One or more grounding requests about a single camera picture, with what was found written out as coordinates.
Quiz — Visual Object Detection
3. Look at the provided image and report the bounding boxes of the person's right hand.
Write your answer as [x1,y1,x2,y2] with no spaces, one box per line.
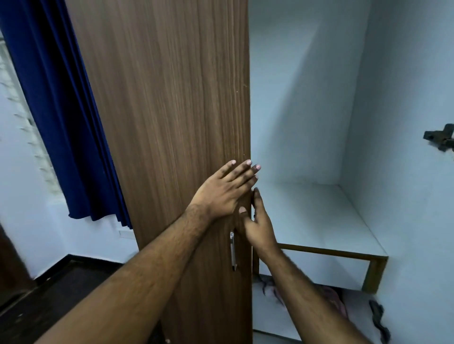
[238,188,281,263]

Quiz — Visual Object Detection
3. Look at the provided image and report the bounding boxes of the person's left hand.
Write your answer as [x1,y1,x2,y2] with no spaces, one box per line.
[190,159,262,220]

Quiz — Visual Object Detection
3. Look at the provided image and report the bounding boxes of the brown wooden wardrobe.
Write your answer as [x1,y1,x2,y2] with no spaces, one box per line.
[65,0,454,344]

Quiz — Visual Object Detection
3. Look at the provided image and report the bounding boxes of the person's right forearm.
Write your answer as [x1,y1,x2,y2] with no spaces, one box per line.
[261,248,373,344]

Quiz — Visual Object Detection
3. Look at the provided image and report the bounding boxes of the person's left forearm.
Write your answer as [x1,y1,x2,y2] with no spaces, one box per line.
[35,204,213,344]

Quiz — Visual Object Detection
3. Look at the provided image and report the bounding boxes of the pink floral cloth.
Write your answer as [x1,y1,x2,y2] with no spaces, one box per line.
[261,275,350,319]

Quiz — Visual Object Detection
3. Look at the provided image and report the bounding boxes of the dark blue curtain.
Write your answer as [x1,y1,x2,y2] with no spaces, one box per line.
[0,0,132,229]

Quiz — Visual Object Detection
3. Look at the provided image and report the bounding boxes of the white window grille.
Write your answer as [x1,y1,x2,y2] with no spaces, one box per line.
[0,32,64,198]

